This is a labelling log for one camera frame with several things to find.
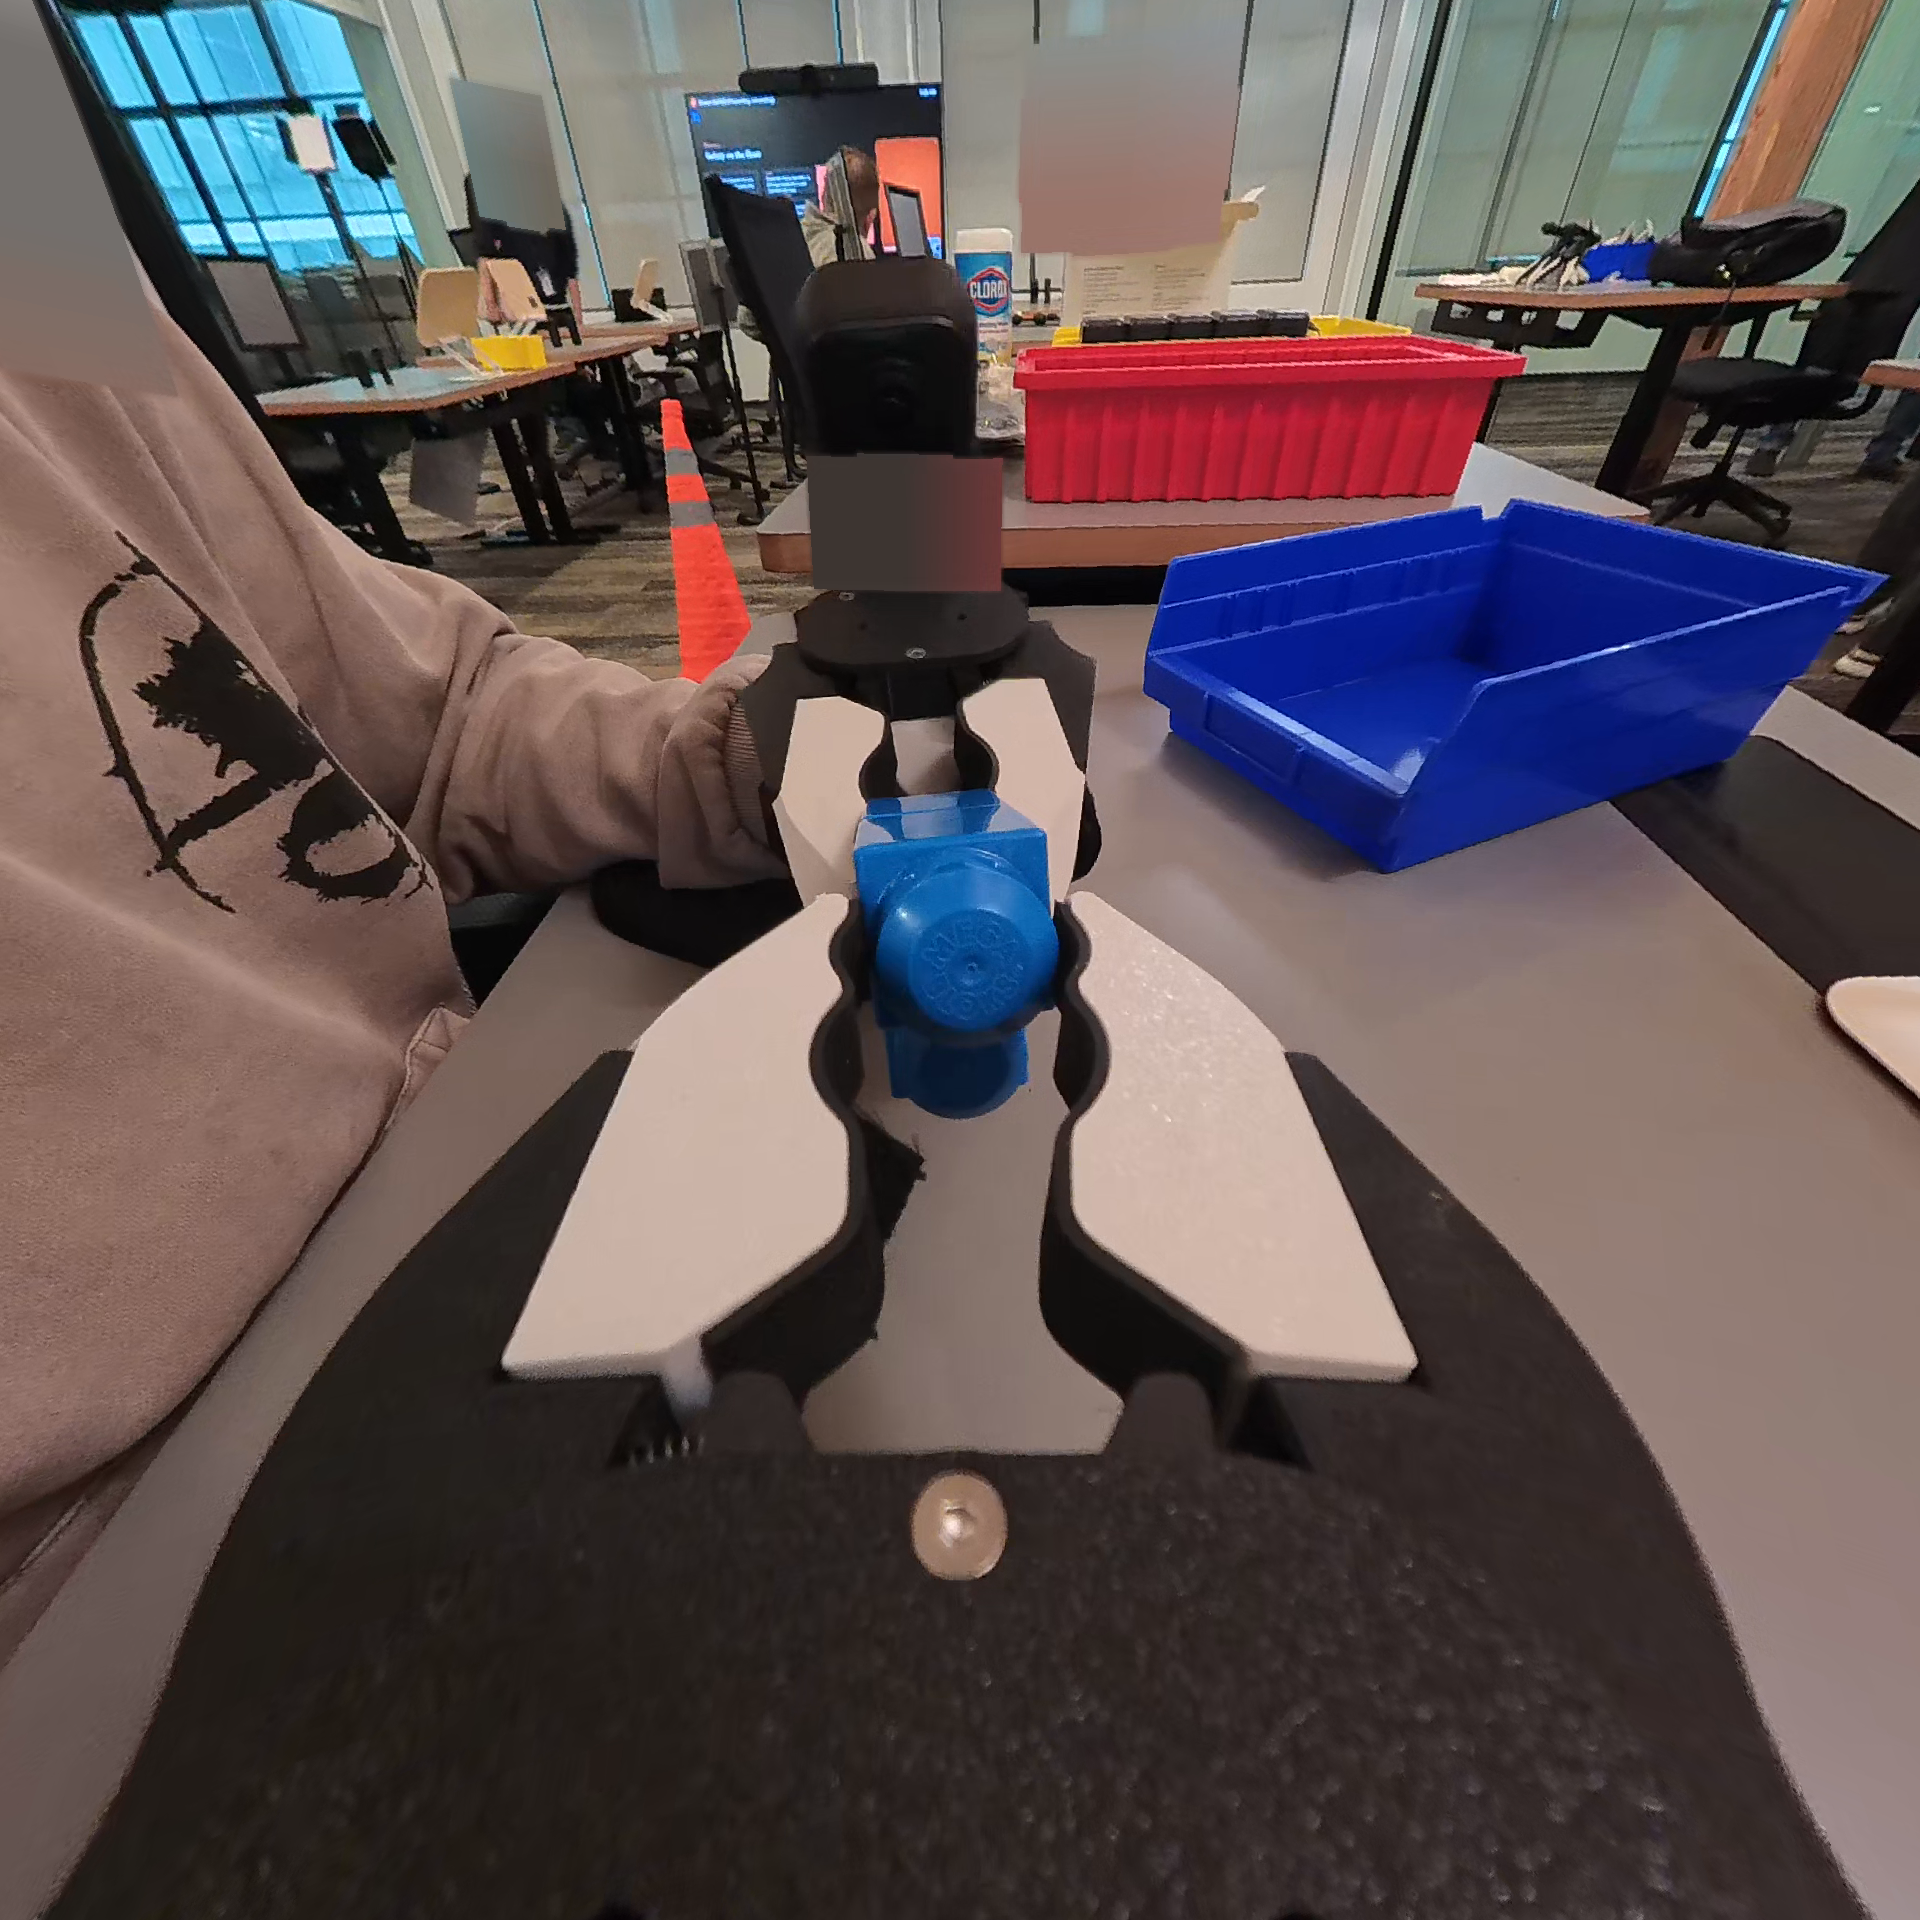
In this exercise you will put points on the white sign stand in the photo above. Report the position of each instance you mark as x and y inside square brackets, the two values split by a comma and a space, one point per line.
[1883, 1028]

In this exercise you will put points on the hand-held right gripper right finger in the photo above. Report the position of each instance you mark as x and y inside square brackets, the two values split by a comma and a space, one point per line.
[1246, 1200]

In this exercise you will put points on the cluttered wooden desk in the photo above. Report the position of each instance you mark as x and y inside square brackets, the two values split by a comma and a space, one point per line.
[1578, 298]

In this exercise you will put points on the wooden pillar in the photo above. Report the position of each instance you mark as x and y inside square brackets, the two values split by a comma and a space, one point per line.
[1799, 107]

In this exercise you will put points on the black plastic bin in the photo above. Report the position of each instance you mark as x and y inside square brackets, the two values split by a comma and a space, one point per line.
[1185, 326]

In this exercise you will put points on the black office chair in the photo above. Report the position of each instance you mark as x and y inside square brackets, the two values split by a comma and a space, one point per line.
[1755, 390]

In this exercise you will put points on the black leaning board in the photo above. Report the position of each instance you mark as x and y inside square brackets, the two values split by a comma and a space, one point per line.
[759, 268]

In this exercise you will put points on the black bag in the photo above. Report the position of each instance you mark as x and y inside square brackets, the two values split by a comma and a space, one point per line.
[1755, 240]

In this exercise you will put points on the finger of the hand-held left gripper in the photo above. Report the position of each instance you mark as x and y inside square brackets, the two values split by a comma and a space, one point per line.
[822, 779]
[1036, 750]

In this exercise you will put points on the blue plastic bin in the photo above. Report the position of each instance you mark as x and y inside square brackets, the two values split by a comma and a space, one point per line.
[1578, 750]

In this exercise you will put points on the white wipes canister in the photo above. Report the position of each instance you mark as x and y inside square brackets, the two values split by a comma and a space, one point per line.
[987, 295]

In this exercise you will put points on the blue one-stud mega block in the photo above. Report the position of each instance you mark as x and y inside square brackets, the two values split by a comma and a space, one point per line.
[962, 944]

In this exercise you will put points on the black wrist rest pad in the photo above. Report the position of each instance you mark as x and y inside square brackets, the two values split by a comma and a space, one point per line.
[677, 917]

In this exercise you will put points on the yellow plastic bin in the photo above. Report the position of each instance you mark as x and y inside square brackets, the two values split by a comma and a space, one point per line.
[510, 353]
[1357, 326]

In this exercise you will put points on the red plastic bin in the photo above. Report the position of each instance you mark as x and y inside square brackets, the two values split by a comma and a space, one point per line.
[1246, 417]

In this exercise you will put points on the person's left forearm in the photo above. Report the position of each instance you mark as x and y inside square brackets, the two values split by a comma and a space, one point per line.
[600, 750]

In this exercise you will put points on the wooden desk with black legs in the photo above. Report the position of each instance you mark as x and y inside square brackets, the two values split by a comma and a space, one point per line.
[451, 385]

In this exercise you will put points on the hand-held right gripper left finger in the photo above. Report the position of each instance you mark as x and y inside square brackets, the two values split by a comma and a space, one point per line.
[677, 1200]

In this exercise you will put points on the beige cardboard box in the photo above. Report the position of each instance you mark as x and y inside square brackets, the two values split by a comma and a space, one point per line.
[1171, 280]

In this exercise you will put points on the orange traffic cone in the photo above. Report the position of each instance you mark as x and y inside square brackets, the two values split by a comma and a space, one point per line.
[705, 573]

